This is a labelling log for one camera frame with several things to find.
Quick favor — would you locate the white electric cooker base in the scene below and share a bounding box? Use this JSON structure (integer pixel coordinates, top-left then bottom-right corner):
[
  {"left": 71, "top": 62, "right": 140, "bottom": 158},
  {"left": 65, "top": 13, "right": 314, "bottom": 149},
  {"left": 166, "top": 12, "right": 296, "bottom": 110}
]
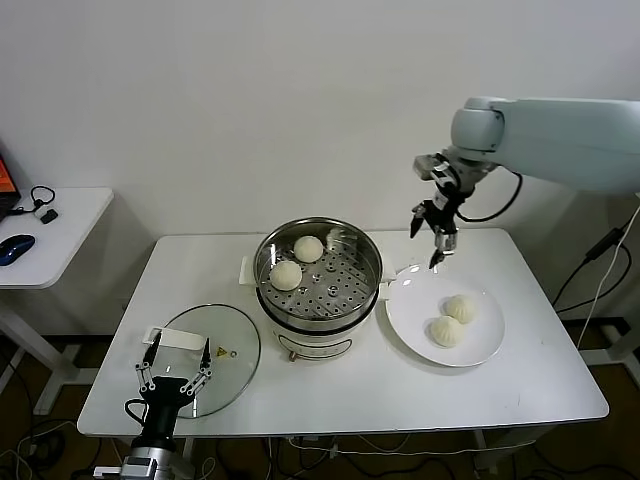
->
[{"left": 239, "top": 254, "right": 396, "bottom": 362}]

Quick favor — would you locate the black looped earphone cable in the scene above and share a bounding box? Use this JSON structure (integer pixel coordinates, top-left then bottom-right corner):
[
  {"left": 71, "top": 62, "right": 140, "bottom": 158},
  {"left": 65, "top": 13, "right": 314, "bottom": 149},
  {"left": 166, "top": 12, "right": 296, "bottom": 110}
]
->
[{"left": 9, "top": 185, "right": 57, "bottom": 217}]

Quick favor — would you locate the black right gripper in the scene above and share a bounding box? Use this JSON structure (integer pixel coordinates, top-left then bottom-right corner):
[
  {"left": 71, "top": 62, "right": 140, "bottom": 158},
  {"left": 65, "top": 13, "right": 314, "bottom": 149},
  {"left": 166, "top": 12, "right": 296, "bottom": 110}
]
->
[{"left": 409, "top": 185, "right": 470, "bottom": 270}]

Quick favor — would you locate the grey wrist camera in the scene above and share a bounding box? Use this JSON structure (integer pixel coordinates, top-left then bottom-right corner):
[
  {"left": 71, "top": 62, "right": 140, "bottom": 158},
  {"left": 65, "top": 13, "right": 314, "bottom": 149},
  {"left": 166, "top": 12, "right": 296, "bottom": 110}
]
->
[
  {"left": 413, "top": 154, "right": 446, "bottom": 179},
  {"left": 93, "top": 454, "right": 161, "bottom": 480}
]

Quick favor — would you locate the white hanging cable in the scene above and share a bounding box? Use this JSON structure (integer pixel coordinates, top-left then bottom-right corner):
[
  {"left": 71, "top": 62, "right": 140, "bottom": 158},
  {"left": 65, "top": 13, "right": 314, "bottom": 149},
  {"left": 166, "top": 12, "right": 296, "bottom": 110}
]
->
[{"left": 579, "top": 229, "right": 635, "bottom": 351}]

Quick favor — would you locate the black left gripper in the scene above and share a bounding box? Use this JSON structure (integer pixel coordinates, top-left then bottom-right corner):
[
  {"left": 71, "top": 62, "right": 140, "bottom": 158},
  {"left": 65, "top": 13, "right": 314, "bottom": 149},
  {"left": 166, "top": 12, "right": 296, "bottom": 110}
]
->
[{"left": 132, "top": 333, "right": 212, "bottom": 437}]

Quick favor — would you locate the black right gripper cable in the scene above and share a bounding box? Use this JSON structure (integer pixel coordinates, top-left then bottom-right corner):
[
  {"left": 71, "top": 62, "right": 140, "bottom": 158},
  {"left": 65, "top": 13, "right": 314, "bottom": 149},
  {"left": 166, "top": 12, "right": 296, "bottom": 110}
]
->
[{"left": 457, "top": 169, "right": 524, "bottom": 223}]

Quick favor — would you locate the white steamed baozi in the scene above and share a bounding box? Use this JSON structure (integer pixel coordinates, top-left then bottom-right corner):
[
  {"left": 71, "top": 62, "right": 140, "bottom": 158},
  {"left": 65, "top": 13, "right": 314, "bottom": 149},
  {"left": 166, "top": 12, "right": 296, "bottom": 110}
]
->
[
  {"left": 293, "top": 235, "right": 325, "bottom": 263},
  {"left": 425, "top": 316, "right": 465, "bottom": 349},
  {"left": 269, "top": 260, "right": 304, "bottom": 292},
  {"left": 444, "top": 294, "right": 477, "bottom": 325}
]

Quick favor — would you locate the black laptop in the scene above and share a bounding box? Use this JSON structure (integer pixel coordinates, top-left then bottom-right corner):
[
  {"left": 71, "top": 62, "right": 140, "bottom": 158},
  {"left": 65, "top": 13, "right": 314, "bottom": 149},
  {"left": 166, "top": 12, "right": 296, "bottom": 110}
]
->
[{"left": 0, "top": 134, "right": 25, "bottom": 224}]

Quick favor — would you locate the white lid handle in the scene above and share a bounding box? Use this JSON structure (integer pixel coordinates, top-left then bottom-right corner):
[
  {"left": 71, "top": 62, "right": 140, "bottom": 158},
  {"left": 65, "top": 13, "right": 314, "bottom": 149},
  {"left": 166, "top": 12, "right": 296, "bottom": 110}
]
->
[{"left": 143, "top": 325, "right": 206, "bottom": 352}]

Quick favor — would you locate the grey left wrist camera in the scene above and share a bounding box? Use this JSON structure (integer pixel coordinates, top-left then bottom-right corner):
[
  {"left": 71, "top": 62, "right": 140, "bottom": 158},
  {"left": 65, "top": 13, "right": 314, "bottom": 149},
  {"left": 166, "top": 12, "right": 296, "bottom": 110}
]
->
[{"left": 93, "top": 454, "right": 161, "bottom": 480}]

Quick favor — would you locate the round glass pot lid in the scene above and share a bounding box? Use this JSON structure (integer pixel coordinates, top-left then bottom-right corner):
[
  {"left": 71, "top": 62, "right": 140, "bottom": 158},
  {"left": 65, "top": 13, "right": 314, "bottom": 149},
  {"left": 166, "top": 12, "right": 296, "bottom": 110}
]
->
[{"left": 142, "top": 303, "right": 263, "bottom": 419}]

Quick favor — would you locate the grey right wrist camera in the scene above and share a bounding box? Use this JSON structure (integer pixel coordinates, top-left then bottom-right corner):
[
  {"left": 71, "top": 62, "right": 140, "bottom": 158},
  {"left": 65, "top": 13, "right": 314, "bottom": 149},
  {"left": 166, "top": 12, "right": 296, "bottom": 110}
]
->
[{"left": 413, "top": 154, "right": 446, "bottom": 179}]

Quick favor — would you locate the blue computer mouse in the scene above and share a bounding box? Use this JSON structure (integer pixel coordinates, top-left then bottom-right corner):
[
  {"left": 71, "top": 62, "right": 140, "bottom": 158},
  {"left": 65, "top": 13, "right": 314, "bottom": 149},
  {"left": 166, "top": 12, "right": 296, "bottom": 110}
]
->
[{"left": 0, "top": 233, "right": 37, "bottom": 266}]

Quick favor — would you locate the white round plate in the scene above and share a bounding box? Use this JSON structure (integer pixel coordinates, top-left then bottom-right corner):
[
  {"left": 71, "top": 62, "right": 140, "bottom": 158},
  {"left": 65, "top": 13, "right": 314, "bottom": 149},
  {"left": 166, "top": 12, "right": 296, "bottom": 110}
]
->
[{"left": 385, "top": 264, "right": 506, "bottom": 369}]

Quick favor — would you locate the white side table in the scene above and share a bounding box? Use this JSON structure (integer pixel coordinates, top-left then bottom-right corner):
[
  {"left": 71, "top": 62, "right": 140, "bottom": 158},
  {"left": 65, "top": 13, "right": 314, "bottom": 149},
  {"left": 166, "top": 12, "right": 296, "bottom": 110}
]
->
[{"left": 0, "top": 187, "right": 117, "bottom": 416}]

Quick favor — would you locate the stainless steel steamer basket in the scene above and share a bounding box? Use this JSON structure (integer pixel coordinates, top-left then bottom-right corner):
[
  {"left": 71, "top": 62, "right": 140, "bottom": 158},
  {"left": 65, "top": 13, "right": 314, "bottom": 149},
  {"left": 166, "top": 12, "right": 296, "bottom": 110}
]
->
[{"left": 254, "top": 216, "right": 385, "bottom": 321}]

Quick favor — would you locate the black power cable with adapter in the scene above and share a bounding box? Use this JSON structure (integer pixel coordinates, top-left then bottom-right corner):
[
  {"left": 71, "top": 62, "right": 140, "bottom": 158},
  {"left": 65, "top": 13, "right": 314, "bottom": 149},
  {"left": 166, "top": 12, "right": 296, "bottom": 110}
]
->
[{"left": 552, "top": 192, "right": 640, "bottom": 314}]

